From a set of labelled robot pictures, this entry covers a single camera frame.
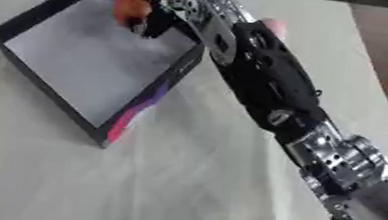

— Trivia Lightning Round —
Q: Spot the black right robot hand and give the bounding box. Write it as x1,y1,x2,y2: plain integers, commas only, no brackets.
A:
116,0,187,42

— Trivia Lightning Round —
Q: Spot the orange toy fruit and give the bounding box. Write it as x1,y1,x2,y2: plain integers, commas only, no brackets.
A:
110,0,156,30

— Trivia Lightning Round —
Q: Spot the black box white inside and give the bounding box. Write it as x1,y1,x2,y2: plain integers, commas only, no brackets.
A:
0,0,213,158

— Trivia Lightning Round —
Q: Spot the pink toy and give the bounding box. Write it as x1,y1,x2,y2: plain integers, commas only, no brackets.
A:
260,17,290,38

